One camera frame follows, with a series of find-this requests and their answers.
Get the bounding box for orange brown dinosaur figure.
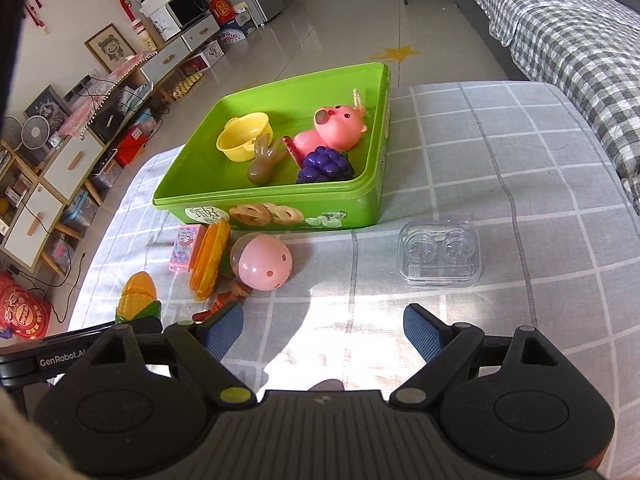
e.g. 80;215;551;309
192;280;253;323

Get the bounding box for orange toy lid dish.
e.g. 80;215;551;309
190;220;231;301

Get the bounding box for clear contact lens case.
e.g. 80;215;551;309
397;219;482;287

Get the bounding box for toy corn cob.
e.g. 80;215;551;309
115;271;162;323

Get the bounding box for pink card box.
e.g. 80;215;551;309
168;224;206;273

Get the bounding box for brown rubber hand toy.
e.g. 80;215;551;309
247;133;288;185

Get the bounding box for yellow toy pot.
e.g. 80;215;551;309
216;112;273;162

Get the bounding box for purple toy grapes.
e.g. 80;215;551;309
296;146;355;184

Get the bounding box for pink pig toy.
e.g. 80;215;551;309
282;89;368;168

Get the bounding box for pink capsule ball toy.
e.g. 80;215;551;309
230;233;293;292

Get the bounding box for grey checked tablecloth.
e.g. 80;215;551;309
64;79;640;476

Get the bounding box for wooden tv cabinet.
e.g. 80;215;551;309
1;13;219;273

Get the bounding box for green plastic cookie box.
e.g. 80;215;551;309
153;62;390;231

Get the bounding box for red storage box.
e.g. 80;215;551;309
115;125;148;167

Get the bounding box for small white desk fan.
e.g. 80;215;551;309
20;115;51;164

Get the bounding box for framed cartoon picture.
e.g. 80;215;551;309
85;24;136;73

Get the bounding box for black microwave oven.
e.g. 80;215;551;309
150;0;208;41

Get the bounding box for grey plaid blanket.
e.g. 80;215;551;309
474;0;639;205

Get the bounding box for red chinese knot decoration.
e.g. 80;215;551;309
24;0;49;35

